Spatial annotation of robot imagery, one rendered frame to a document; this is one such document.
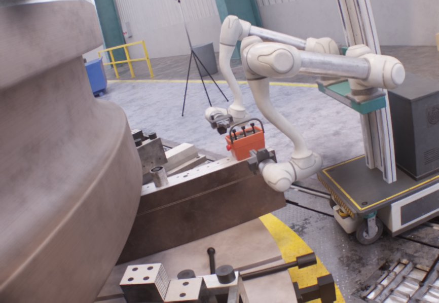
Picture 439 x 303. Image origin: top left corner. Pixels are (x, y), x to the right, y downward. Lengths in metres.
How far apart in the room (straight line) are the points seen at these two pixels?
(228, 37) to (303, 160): 0.96
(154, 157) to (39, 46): 2.17
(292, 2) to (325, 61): 8.69
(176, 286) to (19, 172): 0.61
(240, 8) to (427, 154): 9.20
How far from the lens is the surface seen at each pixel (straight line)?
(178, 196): 2.31
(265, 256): 2.14
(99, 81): 11.57
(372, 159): 2.73
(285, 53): 1.58
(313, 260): 1.99
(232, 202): 2.40
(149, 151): 3.22
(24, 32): 1.19
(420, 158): 2.48
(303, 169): 1.96
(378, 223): 2.52
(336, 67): 1.78
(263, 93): 1.81
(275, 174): 1.91
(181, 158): 3.48
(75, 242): 1.19
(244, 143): 2.31
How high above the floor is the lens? 1.55
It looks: 17 degrees down
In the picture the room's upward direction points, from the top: 15 degrees counter-clockwise
